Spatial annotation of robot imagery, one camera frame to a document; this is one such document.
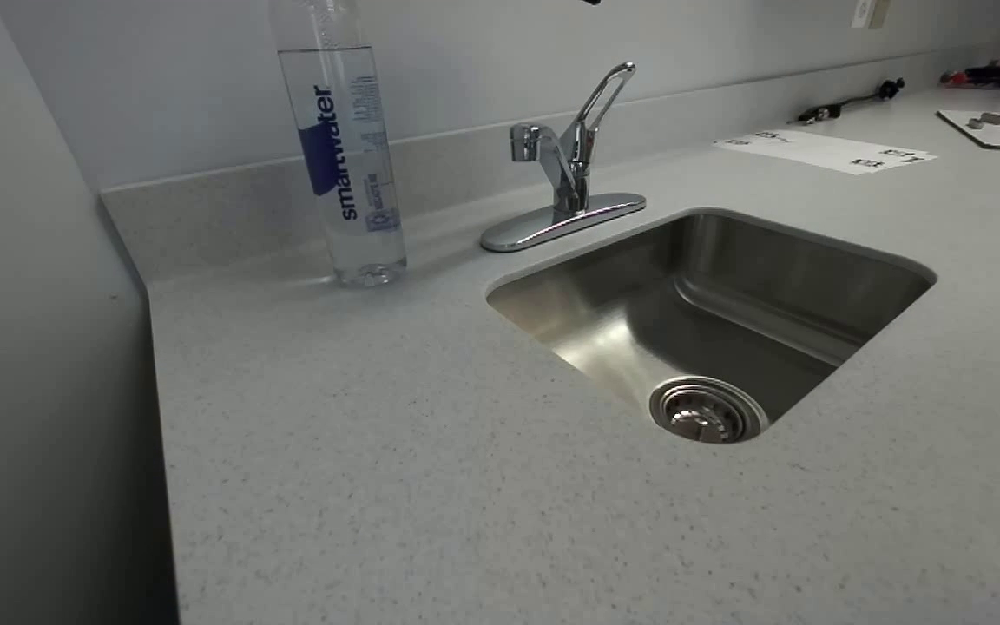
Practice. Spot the white paper sheet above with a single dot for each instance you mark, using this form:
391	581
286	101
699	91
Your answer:
823	150

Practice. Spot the chrome sink faucet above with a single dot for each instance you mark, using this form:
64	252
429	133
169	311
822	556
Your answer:
567	165

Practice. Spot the clear plastic water bottle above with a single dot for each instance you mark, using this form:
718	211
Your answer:
335	101

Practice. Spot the black tool on counter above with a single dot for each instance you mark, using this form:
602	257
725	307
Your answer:
833	107

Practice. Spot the sink drain strainer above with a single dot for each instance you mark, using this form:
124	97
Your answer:
703	408

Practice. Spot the stainless steel sink basin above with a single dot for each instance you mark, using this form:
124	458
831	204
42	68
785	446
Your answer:
766	307

